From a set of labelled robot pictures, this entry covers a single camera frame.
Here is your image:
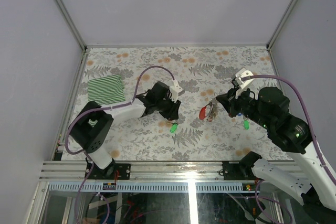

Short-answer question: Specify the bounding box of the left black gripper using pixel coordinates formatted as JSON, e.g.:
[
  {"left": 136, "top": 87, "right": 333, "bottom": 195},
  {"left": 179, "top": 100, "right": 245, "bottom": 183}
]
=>
[{"left": 156, "top": 93, "right": 181, "bottom": 121}]

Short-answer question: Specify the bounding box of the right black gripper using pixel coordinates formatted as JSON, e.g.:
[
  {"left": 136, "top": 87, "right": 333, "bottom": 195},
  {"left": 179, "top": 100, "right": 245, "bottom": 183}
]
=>
[{"left": 215, "top": 83, "right": 272, "bottom": 129}]

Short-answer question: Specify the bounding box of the green key tag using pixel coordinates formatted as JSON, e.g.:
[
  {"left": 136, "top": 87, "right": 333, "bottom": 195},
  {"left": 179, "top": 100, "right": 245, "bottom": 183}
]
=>
[
  {"left": 169, "top": 122, "right": 178, "bottom": 133},
  {"left": 243, "top": 120, "right": 249, "bottom": 130}
]

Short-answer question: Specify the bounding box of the grey red key ring holder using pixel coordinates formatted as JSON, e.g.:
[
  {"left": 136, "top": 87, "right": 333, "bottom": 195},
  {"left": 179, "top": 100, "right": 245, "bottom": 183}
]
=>
[{"left": 198, "top": 98, "right": 218, "bottom": 122}]

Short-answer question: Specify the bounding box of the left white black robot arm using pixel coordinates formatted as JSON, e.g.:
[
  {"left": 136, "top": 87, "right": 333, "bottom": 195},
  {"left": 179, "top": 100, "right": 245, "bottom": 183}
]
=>
[{"left": 68, "top": 80, "right": 184, "bottom": 179}]

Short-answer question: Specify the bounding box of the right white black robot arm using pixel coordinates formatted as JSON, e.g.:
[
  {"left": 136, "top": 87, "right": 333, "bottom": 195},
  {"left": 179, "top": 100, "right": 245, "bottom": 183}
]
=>
[{"left": 216, "top": 87, "right": 335, "bottom": 223}]

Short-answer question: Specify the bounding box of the green striped cloth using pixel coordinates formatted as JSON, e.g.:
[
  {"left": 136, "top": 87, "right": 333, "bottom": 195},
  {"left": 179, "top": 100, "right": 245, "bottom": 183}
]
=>
[{"left": 87, "top": 74, "right": 125, "bottom": 127}]

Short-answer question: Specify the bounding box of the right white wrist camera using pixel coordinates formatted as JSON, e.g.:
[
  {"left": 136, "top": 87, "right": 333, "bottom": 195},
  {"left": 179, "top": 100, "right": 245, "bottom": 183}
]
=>
[{"left": 232, "top": 68, "right": 253, "bottom": 99}]

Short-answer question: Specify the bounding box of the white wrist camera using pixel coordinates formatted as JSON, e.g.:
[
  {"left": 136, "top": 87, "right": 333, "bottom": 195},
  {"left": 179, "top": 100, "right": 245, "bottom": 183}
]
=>
[
  {"left": 232, "top": 68, "right": 253, "bottom": 99},
  {"left": 169, "top": 80, "right": 184, "bottom": 102}
]

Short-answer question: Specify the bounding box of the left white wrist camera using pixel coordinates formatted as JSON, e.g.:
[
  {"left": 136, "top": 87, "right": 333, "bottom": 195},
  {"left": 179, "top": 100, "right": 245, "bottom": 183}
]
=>
[{"left": 169, "top": 80, "right": 184, "bottom": 102}]

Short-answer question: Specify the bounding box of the aluminium front rail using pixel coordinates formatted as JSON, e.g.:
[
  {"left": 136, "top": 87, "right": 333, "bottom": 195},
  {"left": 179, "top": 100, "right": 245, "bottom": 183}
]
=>
[{"left": 39, "top": 161, "right": 257, "bottom": 193}]

